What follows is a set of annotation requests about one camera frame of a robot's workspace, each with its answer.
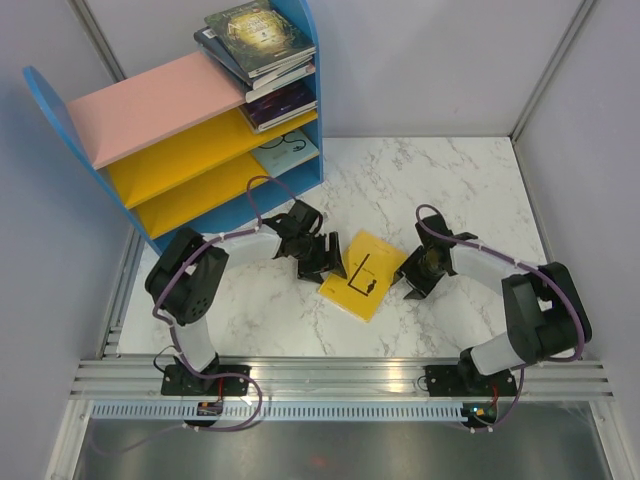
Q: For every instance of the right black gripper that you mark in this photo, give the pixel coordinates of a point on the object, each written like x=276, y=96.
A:
x=408, y=266

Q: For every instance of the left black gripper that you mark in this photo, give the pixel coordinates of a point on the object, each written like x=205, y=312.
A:
x=332, y=259

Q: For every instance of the yellow letter L book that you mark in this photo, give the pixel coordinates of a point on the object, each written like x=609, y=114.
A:
x=370, y=264

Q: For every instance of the light blue fish book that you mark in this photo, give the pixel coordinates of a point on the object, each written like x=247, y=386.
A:
x=284, y=153

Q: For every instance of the black Moon and Sixpence book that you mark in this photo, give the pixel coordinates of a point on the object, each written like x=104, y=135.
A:
x=257, y=128

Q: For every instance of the dark purple book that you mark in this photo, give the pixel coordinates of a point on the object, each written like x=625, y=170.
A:
x=263, y=112

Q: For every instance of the teal ocean cover book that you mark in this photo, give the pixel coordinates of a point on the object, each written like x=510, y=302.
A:
x=291, y=93

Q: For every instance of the green Alice Wonderland book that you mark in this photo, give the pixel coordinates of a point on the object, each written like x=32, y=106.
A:
x=258, y=37

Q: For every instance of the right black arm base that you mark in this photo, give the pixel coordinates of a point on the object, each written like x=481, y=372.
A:
x=463, y=379

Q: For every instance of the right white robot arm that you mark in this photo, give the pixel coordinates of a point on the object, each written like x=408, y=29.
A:
x=543, y=311

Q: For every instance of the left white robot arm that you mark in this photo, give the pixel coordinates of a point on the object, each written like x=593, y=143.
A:
x=184, y=281

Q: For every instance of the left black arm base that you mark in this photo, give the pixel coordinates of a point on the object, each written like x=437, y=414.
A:
x=178, y=381

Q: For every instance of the blue pink yellow bookshelf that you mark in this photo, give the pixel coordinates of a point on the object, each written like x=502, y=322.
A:
x=172, y=149

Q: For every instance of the aluminium mounting rail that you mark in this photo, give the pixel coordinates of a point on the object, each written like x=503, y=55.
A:
x=133, y=377

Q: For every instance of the white slotted cable duct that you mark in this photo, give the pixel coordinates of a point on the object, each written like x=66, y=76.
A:
x=272, y=410

